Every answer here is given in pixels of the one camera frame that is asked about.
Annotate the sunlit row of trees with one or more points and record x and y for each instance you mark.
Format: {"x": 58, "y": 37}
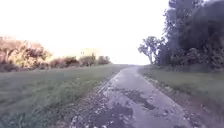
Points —
{"x": 26, "y": 53}

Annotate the wide green grass field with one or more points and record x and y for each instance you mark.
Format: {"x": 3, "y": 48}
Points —
{"x": 40, "y": 90}

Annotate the dark dense wood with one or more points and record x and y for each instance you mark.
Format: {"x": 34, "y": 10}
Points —
{"x": 193, "y": 33}

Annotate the grass verge strip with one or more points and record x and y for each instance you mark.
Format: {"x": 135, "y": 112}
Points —
{"x": 193, "y": 86}

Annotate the cracked grey asphalt path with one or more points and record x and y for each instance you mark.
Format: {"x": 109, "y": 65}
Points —
{"x": 133, "y": 96}

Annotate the pale building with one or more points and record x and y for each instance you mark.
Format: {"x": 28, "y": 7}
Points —
{"x": 87, "y": 52}

